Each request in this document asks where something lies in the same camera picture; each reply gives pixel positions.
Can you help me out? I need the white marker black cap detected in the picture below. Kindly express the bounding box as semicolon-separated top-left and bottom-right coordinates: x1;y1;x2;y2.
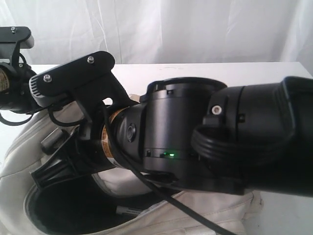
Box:
116;206;143;216

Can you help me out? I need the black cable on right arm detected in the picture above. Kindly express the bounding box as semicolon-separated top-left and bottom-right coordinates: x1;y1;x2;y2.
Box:
100;105;233;235

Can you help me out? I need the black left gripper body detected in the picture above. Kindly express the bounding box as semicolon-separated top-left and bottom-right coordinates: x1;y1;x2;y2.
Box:
0;62;40;114

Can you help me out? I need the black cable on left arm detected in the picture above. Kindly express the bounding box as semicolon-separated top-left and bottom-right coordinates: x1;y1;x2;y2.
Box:
0;53;35;127

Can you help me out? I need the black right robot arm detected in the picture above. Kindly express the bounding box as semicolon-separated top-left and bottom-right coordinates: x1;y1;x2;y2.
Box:
32;76;313;197

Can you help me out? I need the white backdrop curtain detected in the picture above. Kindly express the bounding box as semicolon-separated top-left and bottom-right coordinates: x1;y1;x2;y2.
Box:
0;0;313;68

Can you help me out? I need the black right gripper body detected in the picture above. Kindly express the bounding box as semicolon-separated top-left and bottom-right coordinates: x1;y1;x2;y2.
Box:
52;105;115;177

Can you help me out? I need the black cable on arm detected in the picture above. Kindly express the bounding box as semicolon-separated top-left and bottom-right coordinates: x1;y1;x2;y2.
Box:
0;53;35;127
100;105;233;235

